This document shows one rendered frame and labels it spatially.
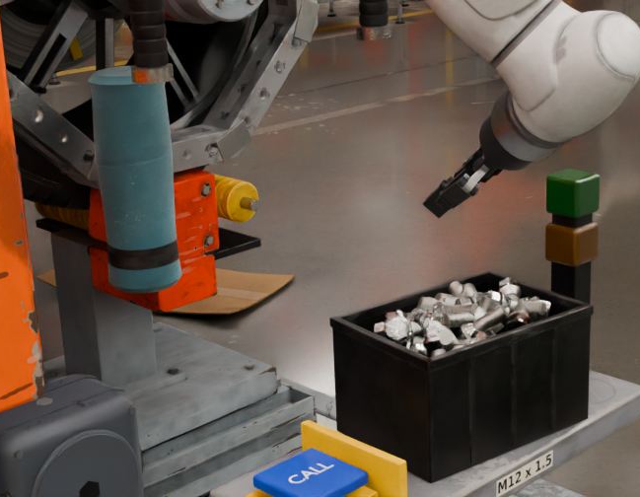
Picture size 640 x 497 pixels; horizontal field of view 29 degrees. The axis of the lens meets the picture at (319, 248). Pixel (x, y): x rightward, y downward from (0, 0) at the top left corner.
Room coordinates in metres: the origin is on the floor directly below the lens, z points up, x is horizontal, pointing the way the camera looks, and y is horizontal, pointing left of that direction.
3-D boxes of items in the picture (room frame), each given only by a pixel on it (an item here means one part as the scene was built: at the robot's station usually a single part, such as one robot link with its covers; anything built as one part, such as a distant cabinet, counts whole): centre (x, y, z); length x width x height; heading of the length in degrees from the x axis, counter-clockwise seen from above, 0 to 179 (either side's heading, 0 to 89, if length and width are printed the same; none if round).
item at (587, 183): (1.18, -0.25, 0.64); 0.04 x 0.04 x 0.04; 43
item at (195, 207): (1.62, 0.23, 0.48); 0.16 x 0.12 x 0.17; 43
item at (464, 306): (1.06, -0.13, 0.51); 0.20 x 0.14 x 0.13; 125
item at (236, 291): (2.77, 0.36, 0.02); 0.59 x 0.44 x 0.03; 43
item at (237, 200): (1.75, 0.19, 0.51); 0.29 x 0.06 x 0.06; 43
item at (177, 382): (1.72, 0.32, 0.32); 0.40 x 0.30 x 0.28; 133
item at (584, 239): (1.18, -0.25, 0.59); 0.04 x 0.04 x 0.04; 43
